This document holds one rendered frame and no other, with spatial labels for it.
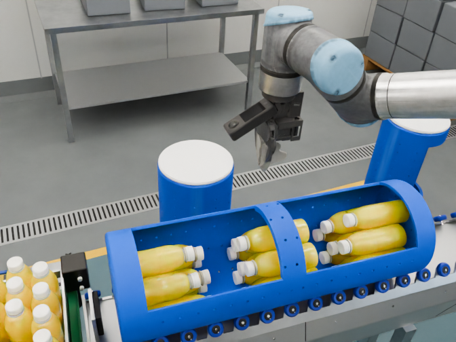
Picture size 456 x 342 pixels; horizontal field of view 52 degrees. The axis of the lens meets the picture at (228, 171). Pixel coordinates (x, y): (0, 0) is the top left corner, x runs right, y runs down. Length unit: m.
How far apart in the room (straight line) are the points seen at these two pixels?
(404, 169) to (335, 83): 1.45
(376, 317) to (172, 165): 0.85
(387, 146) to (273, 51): 1.38
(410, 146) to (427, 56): 2.52
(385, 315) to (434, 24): 3.32
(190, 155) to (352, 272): 0.77
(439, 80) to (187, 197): 1.03
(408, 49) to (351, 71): 3.94
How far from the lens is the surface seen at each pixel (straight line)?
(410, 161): 2.24
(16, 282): 1.33
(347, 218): 1.39
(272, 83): 0.96
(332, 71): 0.83
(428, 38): 4.62
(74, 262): 1.46
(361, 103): 0.93
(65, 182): 3.41
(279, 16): 0.92
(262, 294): 1.22
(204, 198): 1.68
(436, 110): 0.90
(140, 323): 1.16
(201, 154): 1.78
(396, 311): 1.62
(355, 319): 1.54
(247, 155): 3.61
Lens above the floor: 2.06
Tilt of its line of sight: 37 degrees down
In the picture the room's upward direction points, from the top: 4 degrees clockwise
